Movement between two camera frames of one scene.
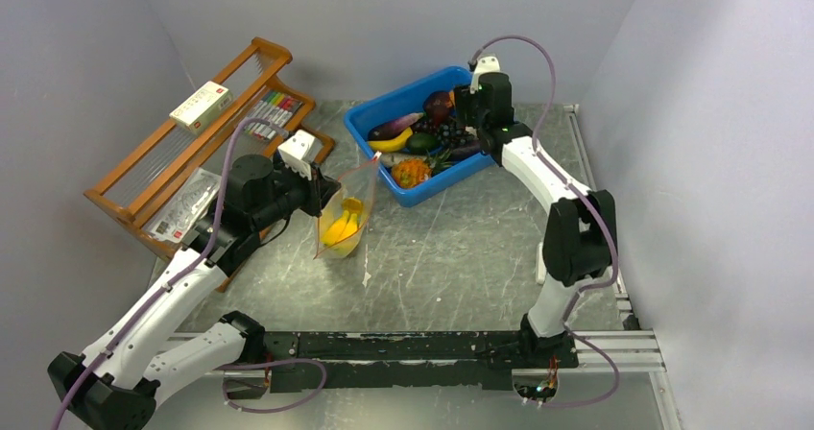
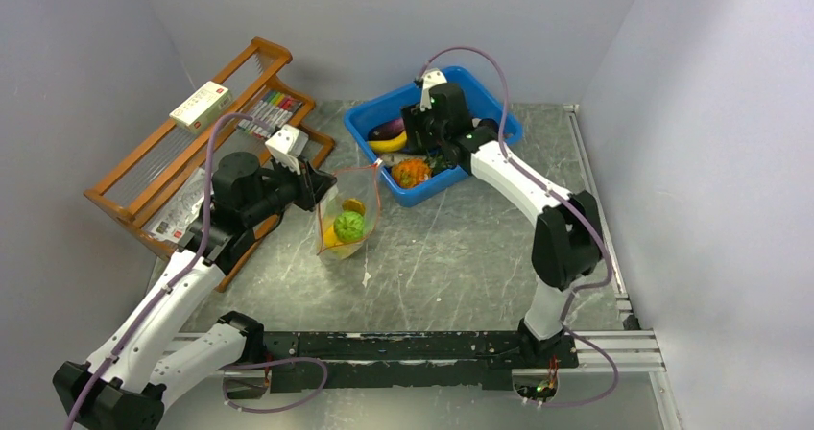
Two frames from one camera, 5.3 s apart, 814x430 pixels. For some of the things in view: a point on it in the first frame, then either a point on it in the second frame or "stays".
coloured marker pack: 275,106 stays
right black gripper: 464,100 -> 415,118
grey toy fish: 388,159 stays
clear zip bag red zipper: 344,219 stays
